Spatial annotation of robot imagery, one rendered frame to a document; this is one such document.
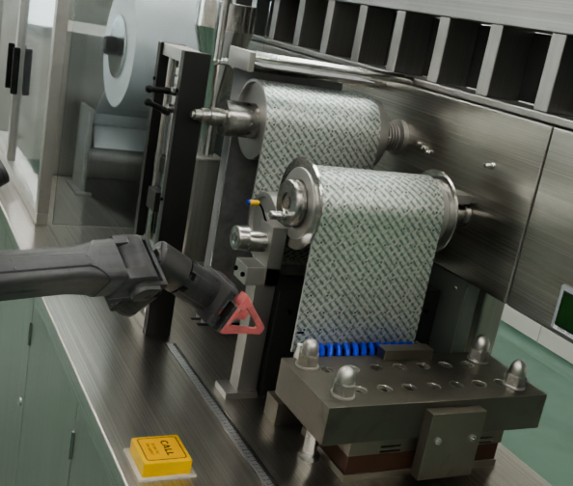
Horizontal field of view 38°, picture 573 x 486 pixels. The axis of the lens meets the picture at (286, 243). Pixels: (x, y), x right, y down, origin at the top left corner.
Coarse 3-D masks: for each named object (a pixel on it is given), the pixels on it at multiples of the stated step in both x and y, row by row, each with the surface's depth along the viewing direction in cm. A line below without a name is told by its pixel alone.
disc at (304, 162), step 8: (296, 160) 132; (304, 160) 130; (288, 168) 134; (312, 168) 127; (312, 176) 127; (280, 184) 137; (320, 184) 125; (320, 192) 125; (320, 200) 125; (320, 208) 125; (320, 216) 125; (312, 224) 127; (312, 232) 127; (288, 240) 134; (296, 240) 131; (304, 240) 129; (296, 248) 131
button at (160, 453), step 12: (132, 444) 117; (144, 444) 116; (156, 444) 117; (168, 444) 118; (180, 444) 118; (132, 456) 117; (144, 456) 113; (156, 456) 114; (168, 456) 114; (180, 456) 115; (144, 468) 112; (156, 468) 113; (168, 468) 114; (180, 468) 114
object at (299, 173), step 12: (300, 168) 130; (312, 180) 127; (312, 192) 127; (444, 192) 138; (312, 204) 127; (444, 204) 137; (312, 216) 127; (444, 216) 137; (288, 228) 133; (300, 228) 130; (444, 228) 138
